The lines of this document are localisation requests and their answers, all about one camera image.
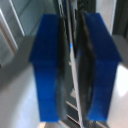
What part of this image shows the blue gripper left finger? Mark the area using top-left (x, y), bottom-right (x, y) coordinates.
top-left (28, 13), bottom-right (65, 123)

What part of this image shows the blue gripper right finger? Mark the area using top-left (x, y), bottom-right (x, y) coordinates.
top-left (77, 12), bottom-right (123, 122)

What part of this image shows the metal oven tray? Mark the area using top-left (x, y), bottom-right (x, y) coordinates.
top-left (57, 0), bottom-right (85, 128)

